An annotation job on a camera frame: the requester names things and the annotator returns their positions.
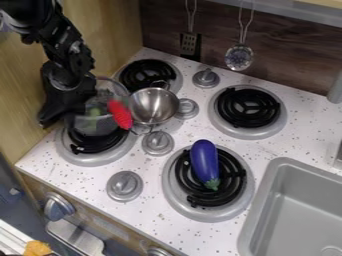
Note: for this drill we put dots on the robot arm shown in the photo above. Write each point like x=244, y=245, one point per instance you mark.
x=53, y=30

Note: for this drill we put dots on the red toy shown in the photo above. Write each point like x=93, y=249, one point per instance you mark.
x=120, y=114

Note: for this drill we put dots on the purple toy eggplant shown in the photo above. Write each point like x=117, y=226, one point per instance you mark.
x=205, y=161

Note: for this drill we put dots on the hanging metal spatula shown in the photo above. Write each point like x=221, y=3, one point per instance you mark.
x=189, y=43

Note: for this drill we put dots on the silver pot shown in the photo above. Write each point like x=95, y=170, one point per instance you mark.
x=153, y=105

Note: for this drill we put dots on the hanging metal strainer spoon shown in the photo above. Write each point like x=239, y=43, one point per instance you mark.
x=239, y=57

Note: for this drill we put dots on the toy sink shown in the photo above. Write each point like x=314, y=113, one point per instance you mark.
x=298, y=213

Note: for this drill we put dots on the toy stove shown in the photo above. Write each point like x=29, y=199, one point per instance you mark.
x=247, y=108

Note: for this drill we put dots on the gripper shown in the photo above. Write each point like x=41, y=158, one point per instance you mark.
x=62, y=96

